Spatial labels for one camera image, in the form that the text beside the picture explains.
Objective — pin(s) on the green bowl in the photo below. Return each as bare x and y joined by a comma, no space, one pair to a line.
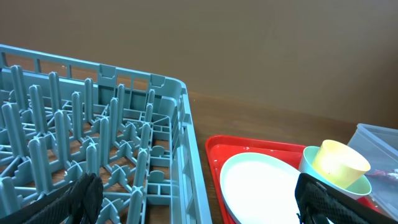
360,188

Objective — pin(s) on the red serving tray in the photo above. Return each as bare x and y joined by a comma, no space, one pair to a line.
220,148

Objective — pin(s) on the clear plastic waste bin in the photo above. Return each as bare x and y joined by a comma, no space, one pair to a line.
379,146

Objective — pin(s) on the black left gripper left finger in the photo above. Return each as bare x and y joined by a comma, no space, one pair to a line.
77,202

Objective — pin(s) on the yellow cup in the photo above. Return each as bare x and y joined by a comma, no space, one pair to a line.
340,164

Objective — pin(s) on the grey dishwasher rack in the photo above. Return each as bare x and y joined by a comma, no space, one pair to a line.
62,118

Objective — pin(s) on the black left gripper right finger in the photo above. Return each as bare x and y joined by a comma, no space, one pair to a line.
319,203

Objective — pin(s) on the red snack wrapper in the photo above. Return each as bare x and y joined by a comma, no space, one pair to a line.
387,175

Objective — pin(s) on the large light blue plate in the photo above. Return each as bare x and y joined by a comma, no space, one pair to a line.
258,188

